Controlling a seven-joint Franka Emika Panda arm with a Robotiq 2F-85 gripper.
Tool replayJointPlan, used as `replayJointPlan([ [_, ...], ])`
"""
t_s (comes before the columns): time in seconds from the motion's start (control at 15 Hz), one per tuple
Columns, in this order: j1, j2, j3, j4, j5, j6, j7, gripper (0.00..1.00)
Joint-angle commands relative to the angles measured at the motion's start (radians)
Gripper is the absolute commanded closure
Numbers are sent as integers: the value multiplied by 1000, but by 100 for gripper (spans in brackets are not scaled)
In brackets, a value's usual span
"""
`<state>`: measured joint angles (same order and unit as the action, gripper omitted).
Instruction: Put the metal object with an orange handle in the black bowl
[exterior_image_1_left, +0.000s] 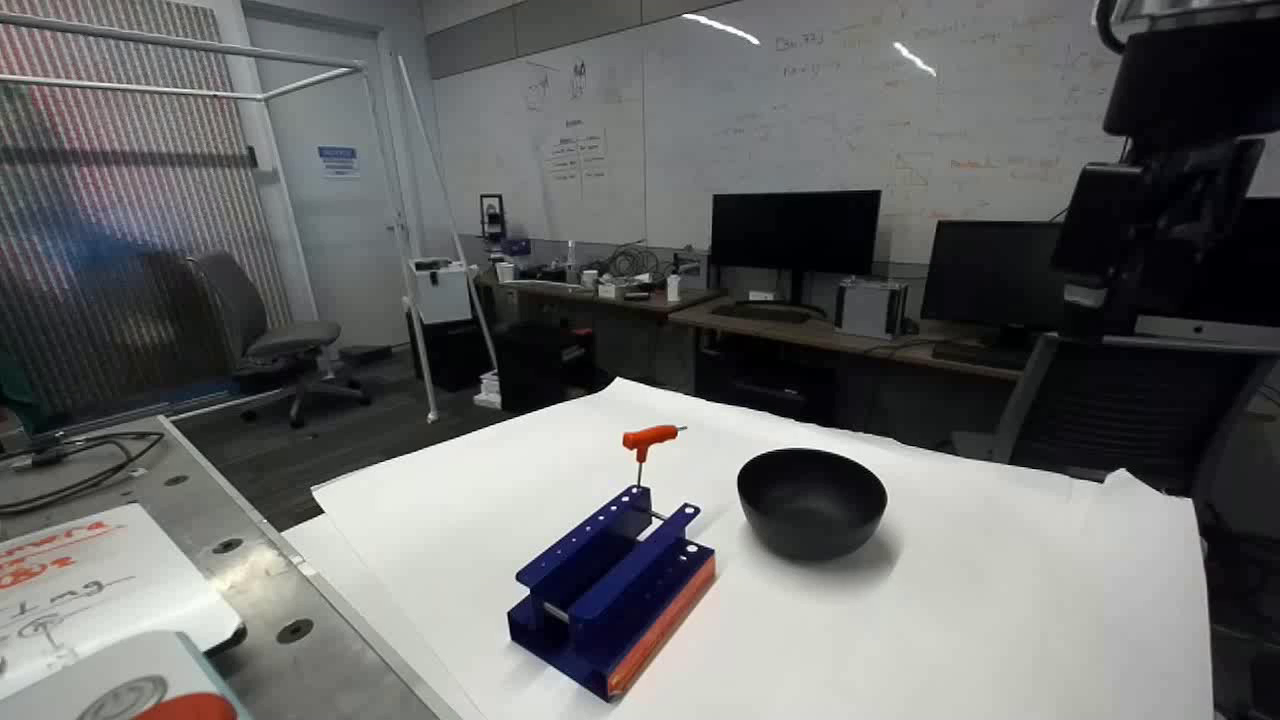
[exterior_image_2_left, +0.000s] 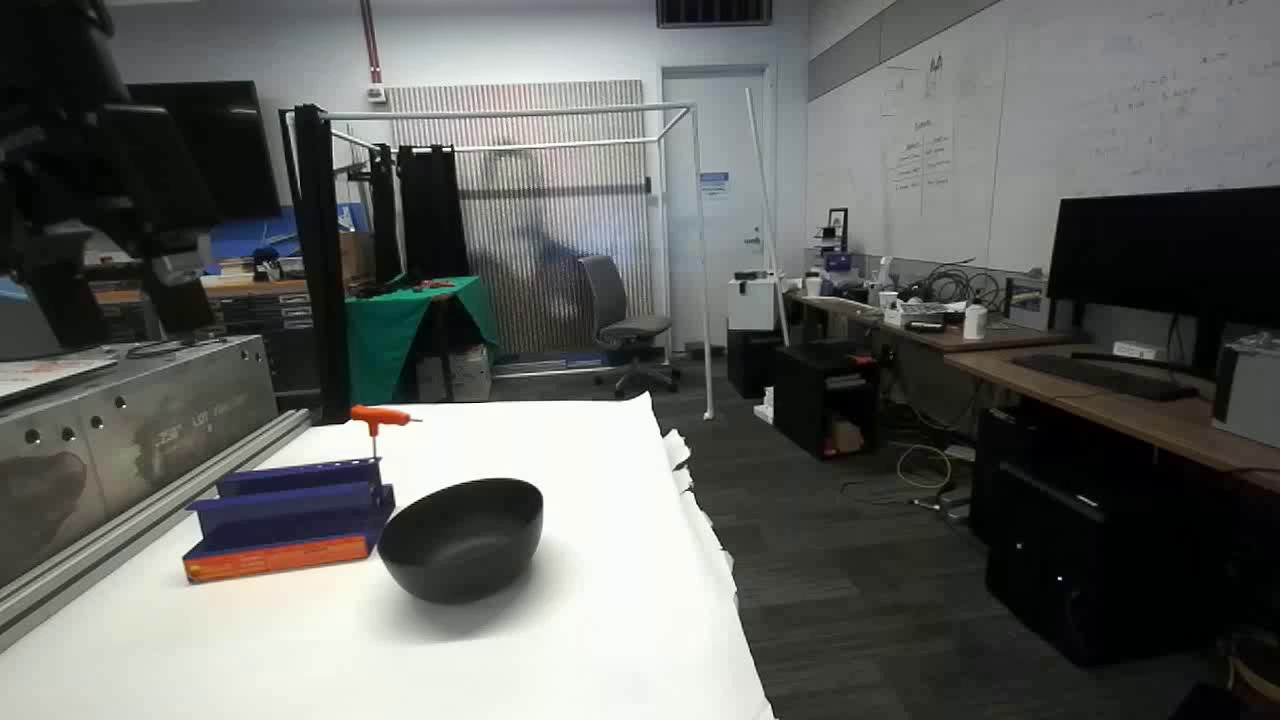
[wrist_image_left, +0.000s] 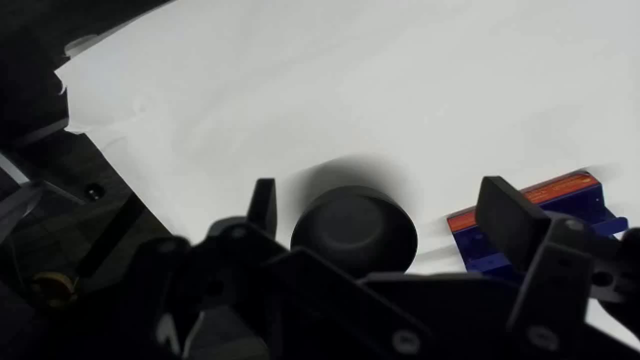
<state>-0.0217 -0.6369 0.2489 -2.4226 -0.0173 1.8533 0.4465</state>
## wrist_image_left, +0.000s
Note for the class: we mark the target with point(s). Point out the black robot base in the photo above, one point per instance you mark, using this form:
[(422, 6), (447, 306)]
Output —
[(84, 264)]

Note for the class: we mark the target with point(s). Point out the blue tool rack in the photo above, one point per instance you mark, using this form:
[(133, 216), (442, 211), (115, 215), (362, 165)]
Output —
[(482, 257)]

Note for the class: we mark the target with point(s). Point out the black bowl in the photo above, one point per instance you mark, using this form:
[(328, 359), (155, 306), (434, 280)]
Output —
[(359, 230)]

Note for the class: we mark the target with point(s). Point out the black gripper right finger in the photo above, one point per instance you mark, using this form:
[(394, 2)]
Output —
[(562, 264)]

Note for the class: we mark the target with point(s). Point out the orange handled screwdriver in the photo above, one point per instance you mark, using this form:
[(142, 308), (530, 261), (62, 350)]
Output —
[(537, 195)]

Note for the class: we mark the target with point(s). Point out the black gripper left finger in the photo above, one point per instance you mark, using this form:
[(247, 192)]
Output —
[(263, 211)]

